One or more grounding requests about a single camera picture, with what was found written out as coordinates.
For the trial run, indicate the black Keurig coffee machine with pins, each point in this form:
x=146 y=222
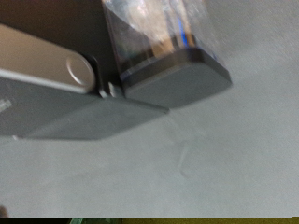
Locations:
x=62 y=102

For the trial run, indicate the clear water tank black lid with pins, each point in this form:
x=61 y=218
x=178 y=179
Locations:
x=174 y=71

